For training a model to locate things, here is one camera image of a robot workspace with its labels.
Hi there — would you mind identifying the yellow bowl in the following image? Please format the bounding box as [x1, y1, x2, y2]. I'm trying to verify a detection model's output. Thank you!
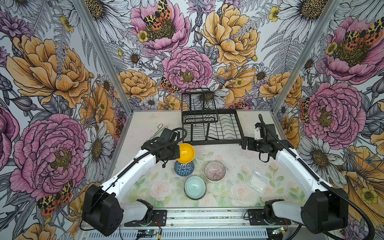
[177, 143, 196, 164]

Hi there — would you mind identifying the blue triangle patterned bowl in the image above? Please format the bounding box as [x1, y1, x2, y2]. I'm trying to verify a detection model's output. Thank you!
[174, 161, 195, 177]

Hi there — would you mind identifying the light green bowl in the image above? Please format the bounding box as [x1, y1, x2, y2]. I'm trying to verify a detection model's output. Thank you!
[184, 176, 207, 201]

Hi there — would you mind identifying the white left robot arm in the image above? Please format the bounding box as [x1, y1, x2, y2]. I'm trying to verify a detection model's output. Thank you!
[82, 128, 187, 237]

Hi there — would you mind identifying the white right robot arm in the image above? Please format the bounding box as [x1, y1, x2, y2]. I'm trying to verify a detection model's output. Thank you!
[240, 123, 349, 234]

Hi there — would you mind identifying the clear plastic container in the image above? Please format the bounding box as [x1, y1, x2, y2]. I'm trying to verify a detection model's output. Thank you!
[249, 171, 270, 195]

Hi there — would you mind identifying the pink striped bowl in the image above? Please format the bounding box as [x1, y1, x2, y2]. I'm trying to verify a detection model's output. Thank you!
[204, 162, 226, 183]

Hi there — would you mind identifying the black wire dish rack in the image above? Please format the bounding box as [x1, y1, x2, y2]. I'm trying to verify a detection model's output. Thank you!
[181, 89, 244, 146]

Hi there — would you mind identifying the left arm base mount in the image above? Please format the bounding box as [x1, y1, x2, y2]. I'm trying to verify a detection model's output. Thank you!
[122, 199, 168, 227]

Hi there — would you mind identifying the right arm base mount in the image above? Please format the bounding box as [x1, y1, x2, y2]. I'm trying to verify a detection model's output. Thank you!
[244, 199, 292, 226]

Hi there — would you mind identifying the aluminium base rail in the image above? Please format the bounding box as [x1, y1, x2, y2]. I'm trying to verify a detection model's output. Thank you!
[77, 208, 327, 240]

